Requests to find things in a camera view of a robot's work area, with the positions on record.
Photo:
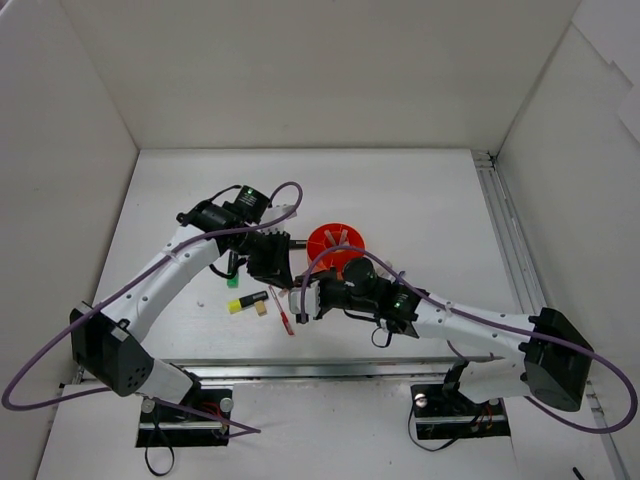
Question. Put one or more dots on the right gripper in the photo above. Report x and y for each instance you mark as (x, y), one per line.
(323, 297)

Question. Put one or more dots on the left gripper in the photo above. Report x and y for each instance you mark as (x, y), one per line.
(270, 257)

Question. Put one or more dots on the green cap black highlighter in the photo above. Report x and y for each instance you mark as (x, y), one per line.
(233, 266)

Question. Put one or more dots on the clear green pen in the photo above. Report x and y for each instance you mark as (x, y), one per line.
(328, 236)

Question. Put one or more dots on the slim pink orange marker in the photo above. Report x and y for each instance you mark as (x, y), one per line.
(299, 292)

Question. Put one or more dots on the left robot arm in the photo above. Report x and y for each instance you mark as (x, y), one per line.
(106, 339)

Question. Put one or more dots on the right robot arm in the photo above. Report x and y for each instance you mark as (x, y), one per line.
(542, 355)

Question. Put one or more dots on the blue cap black highlighter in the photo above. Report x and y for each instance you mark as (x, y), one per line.
(297, 244)

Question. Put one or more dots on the red gel pen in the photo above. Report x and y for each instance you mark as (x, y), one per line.
(283, 316)

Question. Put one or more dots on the beige eraser block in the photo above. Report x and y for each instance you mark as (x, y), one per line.
(260, 308)

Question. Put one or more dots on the yellow cap black highlighter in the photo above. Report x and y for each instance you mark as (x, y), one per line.
(242, 303)

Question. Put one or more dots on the orange round compartment organizer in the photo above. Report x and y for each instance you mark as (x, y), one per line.
(317, 243)

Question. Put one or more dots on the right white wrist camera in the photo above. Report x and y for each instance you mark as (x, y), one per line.
(305, 309)

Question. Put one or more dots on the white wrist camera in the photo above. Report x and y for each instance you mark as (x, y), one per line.
(305, 309)
(273, 219)

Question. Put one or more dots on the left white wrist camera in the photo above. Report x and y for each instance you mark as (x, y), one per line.
(273, 219)

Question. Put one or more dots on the front aluminium rail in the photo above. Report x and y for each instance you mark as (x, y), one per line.
(229, 371)

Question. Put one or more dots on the aluminium rail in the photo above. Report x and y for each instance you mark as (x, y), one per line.
(543, 447)
(229, 371)

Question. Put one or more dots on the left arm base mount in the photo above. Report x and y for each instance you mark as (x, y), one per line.
(163, 430)

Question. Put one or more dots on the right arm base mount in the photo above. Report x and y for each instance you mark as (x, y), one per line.
(440, 416)

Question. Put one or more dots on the right aluminium rail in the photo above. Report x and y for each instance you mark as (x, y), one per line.
(543, 447)

